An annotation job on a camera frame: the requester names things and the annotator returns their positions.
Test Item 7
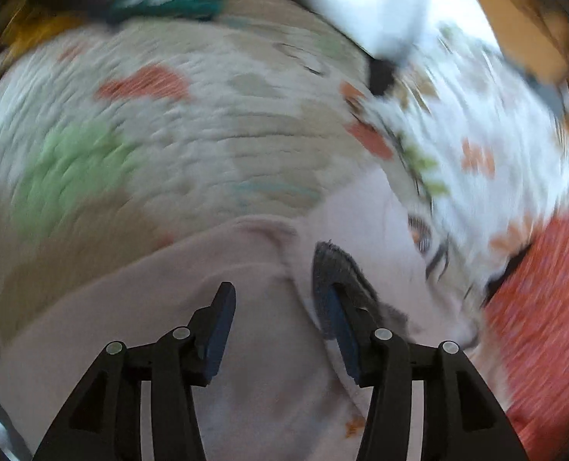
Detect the heart print quilt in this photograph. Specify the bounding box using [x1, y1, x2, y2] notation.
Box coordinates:
[0, 0, 458, 347]

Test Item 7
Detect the white floral pillow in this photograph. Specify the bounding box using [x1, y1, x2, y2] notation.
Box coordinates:
[342, 19, 569, 298]

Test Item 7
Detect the red floral blanket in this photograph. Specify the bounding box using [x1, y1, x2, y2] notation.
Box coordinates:
[481, 216, 569, 461]

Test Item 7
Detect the dark cloth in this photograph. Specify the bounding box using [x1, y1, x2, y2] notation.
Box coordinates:
[368, 58, 397, 96]

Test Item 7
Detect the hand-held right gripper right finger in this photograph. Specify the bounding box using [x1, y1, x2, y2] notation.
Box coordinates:
[327, 282, 530, 461]

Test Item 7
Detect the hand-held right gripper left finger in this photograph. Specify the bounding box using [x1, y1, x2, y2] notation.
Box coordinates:
[32, 281, 237, 461]

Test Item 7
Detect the white cloth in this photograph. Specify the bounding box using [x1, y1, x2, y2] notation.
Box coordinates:
[308, 0, 430, 59]

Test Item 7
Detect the pink fleece garment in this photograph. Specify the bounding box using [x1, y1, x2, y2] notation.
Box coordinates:
[0, 173, 487, 461]

